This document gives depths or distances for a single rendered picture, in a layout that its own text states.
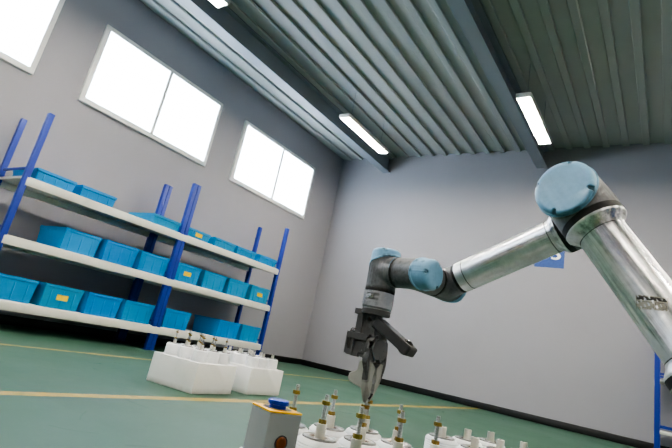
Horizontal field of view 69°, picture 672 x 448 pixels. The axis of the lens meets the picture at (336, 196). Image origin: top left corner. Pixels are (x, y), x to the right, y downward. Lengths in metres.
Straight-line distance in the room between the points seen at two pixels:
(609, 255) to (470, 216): 7.32
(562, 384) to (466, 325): 1.48
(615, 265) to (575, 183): 0.16
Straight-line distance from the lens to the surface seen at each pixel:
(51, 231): 5.52
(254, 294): 6.92
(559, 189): 1.01
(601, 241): 0.98
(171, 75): 6.92
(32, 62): 6.06
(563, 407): 7.52
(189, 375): 3.29
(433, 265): 1.15
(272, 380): 3.92
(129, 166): 6.46
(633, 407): 7.44
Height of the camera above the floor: 0.45
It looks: 17 degrees up
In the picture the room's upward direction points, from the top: 12 degrees clockwise
